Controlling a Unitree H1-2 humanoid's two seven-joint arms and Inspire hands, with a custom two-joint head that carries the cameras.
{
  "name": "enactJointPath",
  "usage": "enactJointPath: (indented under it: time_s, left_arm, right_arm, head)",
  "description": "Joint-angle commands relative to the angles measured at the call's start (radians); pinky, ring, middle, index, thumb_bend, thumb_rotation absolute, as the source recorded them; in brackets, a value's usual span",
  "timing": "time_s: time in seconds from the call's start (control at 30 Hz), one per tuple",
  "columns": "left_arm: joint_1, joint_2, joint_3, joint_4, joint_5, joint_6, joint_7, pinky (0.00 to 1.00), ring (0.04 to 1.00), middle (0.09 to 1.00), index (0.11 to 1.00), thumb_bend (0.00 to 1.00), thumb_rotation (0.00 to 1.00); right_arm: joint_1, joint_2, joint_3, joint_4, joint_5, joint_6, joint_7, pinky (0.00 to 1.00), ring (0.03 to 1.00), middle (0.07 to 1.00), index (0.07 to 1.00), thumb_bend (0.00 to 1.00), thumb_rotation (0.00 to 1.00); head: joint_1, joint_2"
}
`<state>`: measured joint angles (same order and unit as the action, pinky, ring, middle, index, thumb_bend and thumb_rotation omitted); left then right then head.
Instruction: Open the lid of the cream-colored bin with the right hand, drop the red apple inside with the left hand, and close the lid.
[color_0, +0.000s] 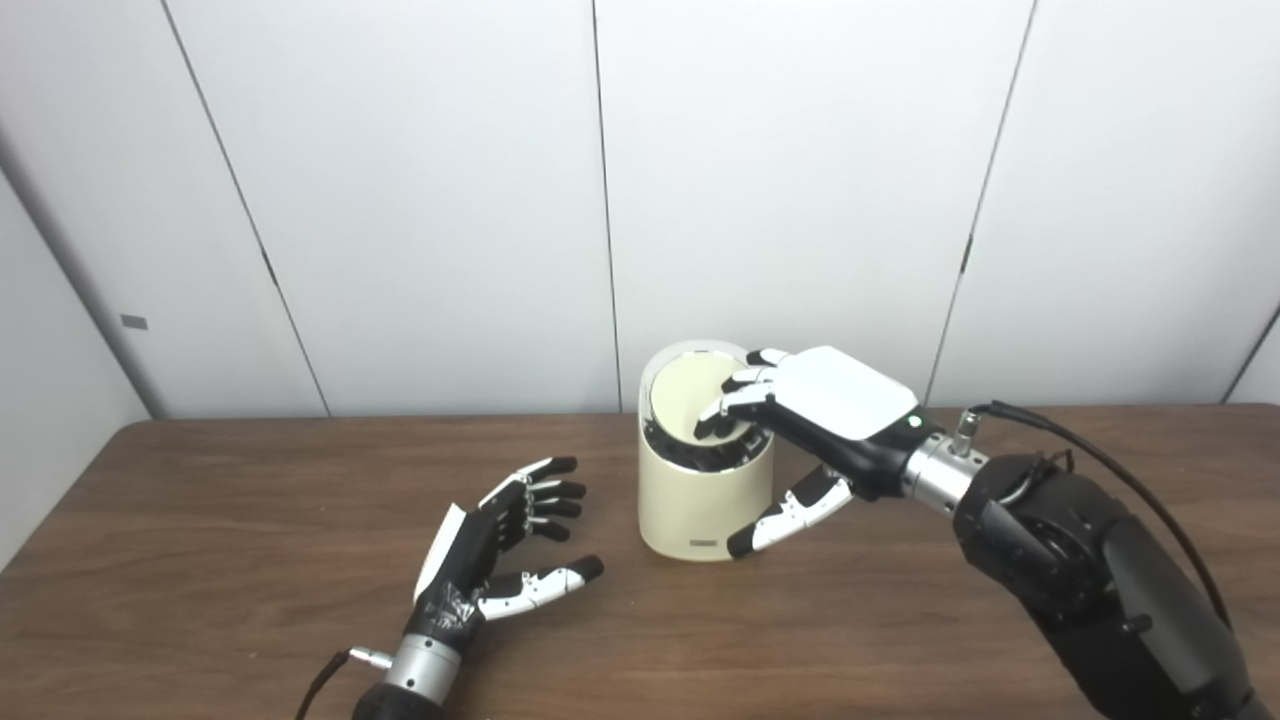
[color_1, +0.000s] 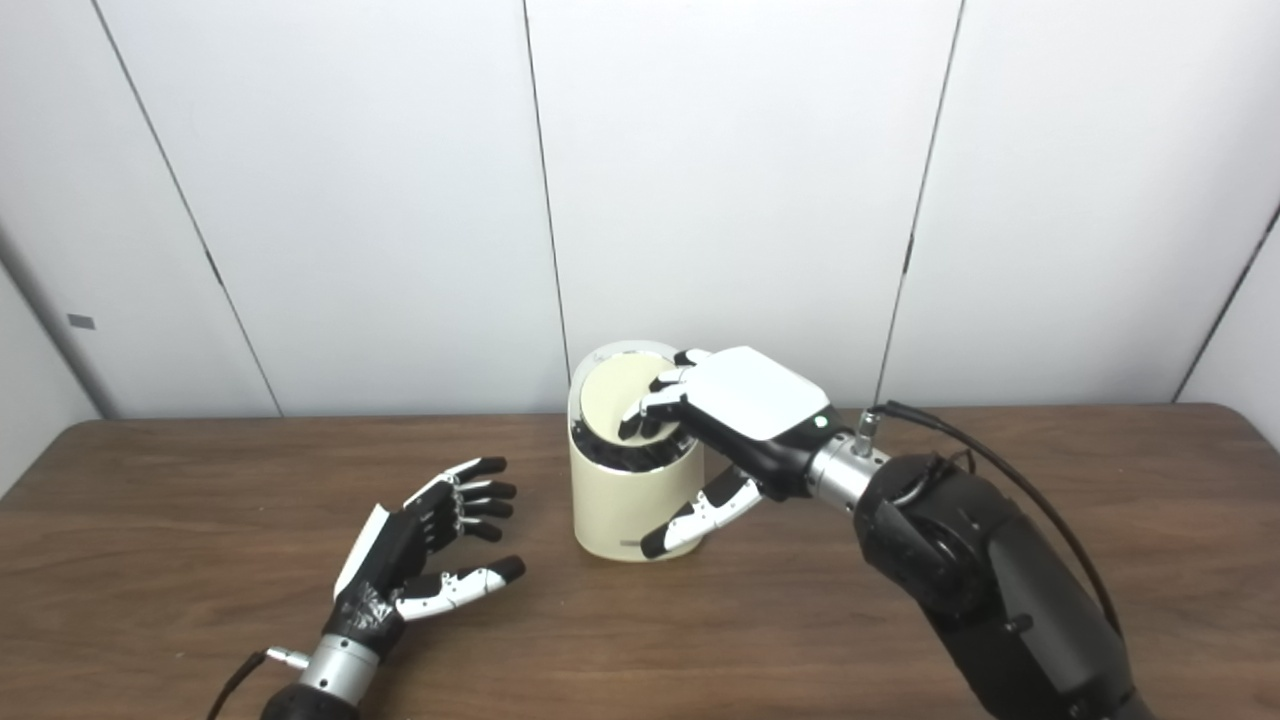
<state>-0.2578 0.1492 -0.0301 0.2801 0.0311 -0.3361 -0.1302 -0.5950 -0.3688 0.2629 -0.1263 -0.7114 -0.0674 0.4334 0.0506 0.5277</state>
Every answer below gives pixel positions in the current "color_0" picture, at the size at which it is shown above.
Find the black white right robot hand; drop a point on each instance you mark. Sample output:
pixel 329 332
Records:
pixel 840 395

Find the cream-colored bin body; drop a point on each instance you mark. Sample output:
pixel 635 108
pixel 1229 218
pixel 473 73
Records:
pixel 690 505

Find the small grey wall plate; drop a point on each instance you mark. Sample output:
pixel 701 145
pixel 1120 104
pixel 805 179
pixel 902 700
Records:
pixel 134 322

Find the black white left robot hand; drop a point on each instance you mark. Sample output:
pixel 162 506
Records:
pixel 460 560

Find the cream round bin lid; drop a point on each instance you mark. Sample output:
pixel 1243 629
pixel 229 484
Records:
pixel 680 395

